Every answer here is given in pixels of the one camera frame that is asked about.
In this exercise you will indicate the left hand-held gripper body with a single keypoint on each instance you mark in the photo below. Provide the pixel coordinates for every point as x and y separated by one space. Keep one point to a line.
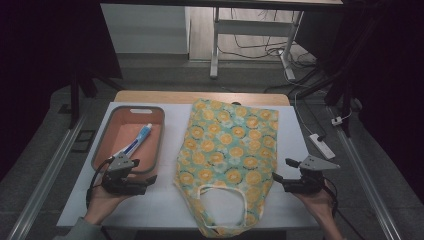
120 165

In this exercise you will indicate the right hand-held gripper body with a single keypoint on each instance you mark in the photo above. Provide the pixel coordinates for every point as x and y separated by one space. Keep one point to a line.
313 163

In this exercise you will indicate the blue and white toothpaste tube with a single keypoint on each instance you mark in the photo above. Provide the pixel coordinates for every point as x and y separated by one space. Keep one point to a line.
138 140

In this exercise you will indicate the orange basket with grey rim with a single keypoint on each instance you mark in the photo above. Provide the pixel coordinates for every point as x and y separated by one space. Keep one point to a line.
128 133

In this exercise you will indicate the floral yellow green cloth bag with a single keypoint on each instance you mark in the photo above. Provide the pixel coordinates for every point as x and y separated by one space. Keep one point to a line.
230 143

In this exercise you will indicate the person's right hand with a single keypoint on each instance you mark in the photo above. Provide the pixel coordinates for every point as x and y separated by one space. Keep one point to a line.
320 203

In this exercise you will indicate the person's left hand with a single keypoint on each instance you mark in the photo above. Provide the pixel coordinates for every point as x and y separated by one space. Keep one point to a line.
101 205

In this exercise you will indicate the white power strip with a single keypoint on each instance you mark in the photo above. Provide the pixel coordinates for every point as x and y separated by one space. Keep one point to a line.
321 146

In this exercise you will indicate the white table mat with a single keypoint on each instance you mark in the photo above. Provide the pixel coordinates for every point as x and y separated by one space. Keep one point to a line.
166 200

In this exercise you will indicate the small white adapter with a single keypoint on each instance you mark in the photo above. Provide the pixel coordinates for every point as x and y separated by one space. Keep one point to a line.
337 121

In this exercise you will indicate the black metal stand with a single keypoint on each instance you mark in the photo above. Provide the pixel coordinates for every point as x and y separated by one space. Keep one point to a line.
75 100
345 90

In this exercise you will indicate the aluminium rail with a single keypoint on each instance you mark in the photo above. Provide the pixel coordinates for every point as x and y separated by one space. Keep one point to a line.
363 180
46 176

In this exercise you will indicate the white metal desk frame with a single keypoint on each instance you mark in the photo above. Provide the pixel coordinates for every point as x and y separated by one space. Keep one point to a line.
253 28

